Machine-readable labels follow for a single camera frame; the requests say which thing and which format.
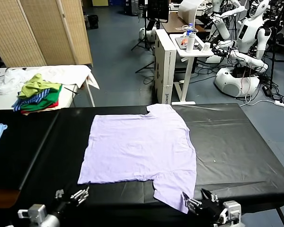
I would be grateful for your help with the brown wooden desk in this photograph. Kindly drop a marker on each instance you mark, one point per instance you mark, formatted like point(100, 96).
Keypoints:
point(172, 22)

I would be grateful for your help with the black monitor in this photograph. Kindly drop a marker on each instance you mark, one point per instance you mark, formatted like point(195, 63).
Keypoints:
point(157, 9)

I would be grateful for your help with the green garment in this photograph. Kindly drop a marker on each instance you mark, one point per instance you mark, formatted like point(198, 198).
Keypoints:
point(49, 98)

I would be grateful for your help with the black trash bin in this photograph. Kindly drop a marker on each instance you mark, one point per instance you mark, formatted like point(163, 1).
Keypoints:
point(92, 21)

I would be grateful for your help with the tall white cardboard box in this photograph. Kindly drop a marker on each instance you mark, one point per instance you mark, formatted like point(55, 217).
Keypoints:
point(164, 71)

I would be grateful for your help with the grey laptop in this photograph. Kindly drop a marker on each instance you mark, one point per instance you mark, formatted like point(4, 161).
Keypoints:
point(180, 46)

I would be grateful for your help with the white standing desk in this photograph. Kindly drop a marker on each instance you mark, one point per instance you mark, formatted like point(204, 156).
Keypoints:
point(188, 71)

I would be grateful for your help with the beige garment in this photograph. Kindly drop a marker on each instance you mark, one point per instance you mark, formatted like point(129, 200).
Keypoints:
point(38, 111)

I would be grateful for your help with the blue striped garment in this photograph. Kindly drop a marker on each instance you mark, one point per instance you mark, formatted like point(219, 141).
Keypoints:
point(35, 97)

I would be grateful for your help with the black tripod stand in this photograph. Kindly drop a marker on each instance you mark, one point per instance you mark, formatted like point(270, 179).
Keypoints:
point(145, 35)
point(146, 66)

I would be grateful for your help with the white crumpled garment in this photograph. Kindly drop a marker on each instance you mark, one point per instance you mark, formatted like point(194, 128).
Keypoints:
point(9, 80)

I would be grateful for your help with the white thermos bottle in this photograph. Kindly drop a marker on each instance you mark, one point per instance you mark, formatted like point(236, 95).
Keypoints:
point(190, 43)

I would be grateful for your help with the yellow cardboard box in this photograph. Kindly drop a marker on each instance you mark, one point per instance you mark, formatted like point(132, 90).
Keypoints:
point(100, 2)

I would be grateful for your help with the white folding table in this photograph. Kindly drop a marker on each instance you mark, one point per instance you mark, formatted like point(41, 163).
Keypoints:
point(0, 101)

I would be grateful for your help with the white tablecloth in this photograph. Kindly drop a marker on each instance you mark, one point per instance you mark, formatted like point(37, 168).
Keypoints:
point(66, 73)

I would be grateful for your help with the red garment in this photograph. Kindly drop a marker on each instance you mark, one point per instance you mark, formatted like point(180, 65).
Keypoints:
point(54, 105)

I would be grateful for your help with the small orange object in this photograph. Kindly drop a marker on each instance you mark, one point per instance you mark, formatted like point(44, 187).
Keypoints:
point(184, 41)

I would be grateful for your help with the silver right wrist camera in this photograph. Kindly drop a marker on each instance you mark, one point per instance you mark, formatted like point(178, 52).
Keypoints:
point(232, 210)

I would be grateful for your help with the white humanoid robot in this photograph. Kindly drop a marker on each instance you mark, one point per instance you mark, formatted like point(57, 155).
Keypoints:
point(248, 30)
point(221, 26)

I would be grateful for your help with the white paper cup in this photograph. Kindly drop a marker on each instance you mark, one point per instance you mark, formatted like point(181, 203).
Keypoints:
point(206, 47)

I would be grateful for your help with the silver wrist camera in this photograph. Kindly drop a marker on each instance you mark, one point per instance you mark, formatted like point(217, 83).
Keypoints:
point(35, 211)
point(232, 210)

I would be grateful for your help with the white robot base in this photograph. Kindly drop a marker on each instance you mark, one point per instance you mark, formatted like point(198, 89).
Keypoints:
point(148, 34)

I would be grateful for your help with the white curved plastic shell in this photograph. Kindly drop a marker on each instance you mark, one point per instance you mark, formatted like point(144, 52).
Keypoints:
point(188, 9)

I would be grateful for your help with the black pole stand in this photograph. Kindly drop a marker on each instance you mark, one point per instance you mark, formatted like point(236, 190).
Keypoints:
point(273, 59)

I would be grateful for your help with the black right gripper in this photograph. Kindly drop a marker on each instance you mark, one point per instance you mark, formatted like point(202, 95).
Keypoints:
point(210, 210)

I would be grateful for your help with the blue storage crates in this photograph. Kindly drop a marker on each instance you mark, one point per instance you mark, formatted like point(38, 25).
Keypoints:
point(116, 2)

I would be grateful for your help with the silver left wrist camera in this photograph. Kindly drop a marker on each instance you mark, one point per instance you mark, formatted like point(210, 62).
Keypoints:
point(35, 211)

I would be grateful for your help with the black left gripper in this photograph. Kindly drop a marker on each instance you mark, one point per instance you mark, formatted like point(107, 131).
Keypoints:
point(61, 205)

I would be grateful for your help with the lavender t-shirt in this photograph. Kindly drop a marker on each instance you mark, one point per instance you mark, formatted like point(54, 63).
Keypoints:
point(137, 146)

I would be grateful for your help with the bamboo folding screen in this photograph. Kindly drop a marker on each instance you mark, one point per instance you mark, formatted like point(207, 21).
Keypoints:
point(38, 30)

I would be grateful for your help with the yellow-green garment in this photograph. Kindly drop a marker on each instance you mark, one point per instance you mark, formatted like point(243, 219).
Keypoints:
point(30, 87)

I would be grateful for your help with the clear bottle blue cap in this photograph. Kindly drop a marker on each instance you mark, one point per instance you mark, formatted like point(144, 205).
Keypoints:
point(190, 28)

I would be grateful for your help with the black power adapter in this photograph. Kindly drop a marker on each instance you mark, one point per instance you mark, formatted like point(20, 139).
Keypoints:
point(267, 90)

